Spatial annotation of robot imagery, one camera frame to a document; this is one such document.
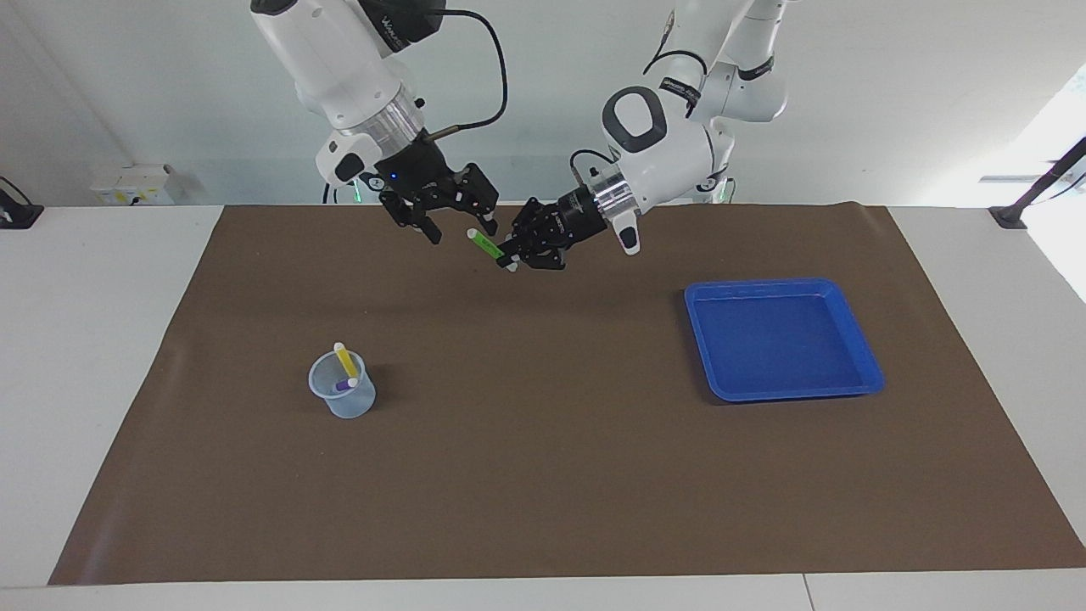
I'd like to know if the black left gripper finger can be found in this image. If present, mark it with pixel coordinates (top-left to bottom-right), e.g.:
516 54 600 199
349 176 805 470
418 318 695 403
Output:
507 198 554 249
497 243 568 273

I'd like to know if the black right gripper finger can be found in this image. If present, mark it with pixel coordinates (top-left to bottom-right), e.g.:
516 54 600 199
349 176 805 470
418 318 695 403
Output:
378 192 444 246
450 164 501 238

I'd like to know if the green marker pen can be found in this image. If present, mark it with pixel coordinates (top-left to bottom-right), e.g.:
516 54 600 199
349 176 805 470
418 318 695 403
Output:
467 227 507 261

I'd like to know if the translucent plastic cup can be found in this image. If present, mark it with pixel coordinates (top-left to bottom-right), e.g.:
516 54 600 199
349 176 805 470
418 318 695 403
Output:
308 350 377 419

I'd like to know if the brown table mat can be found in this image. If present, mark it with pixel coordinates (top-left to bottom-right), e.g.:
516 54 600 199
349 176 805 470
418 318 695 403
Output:
48 204 1086 586

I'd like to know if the blue plastic tray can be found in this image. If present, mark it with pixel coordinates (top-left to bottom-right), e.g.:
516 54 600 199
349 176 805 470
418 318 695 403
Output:
684 278 886 402

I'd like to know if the black angled table stand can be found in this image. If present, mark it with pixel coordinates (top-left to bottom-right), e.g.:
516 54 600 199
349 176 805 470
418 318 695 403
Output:
988 136 1086 230

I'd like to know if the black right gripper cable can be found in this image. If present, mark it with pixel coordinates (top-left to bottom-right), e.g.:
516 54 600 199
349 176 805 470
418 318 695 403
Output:
424 8 511 142

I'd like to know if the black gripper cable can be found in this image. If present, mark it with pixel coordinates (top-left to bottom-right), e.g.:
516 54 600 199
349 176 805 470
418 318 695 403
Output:
424 8 511 142
570 0 710 184

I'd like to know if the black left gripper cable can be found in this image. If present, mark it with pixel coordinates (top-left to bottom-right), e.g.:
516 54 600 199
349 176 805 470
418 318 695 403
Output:
570 0 710 184

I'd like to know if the white wall power box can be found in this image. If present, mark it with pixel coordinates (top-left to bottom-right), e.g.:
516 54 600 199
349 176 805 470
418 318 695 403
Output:
92 164 181 206

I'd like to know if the small black table mount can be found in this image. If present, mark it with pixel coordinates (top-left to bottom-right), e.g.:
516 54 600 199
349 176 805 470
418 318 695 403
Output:
0 177 45 230

